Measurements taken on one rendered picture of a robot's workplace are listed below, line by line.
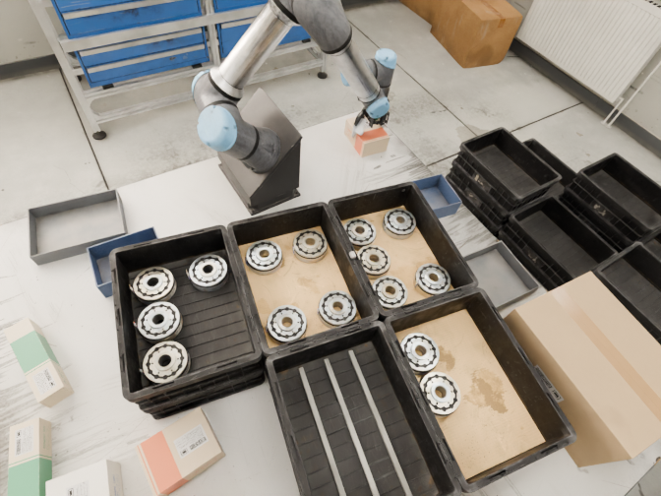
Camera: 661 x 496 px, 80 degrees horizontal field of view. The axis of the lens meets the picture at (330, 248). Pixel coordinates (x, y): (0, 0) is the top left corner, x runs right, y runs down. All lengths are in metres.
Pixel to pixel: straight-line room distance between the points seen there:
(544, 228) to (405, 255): 1.09
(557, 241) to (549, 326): 1.02
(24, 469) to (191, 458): 0.36
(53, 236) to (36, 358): 0.44
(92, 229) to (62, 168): 1.38
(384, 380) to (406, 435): 0.13
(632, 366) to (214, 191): 1.38
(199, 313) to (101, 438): 0.38
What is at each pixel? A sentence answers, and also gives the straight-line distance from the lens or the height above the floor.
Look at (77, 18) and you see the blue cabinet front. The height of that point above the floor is 0.70.
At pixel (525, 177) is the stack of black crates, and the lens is 2.22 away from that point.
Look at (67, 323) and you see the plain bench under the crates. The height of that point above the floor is 0.70.
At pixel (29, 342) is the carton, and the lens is 1.33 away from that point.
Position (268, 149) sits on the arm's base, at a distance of 1.31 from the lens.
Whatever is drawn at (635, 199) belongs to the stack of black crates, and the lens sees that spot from 2.48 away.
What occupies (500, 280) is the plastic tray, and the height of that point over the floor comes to 0.70.
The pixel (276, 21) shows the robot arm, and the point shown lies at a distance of 1.20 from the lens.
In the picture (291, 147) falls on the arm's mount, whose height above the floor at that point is 0.95.
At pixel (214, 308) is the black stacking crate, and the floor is 0.83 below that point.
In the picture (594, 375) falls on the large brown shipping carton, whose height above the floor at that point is 0.90.
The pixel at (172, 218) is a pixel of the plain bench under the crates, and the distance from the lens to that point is 1.48.
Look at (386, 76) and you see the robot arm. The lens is 1.51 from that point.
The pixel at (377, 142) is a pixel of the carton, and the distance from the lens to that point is 1.66.
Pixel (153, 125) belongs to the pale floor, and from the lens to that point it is 3.00.
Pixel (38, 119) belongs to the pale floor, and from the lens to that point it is 3.29.
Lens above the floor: 1.83
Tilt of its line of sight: 56 degrees down
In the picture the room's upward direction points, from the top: 9 degrees clockwise
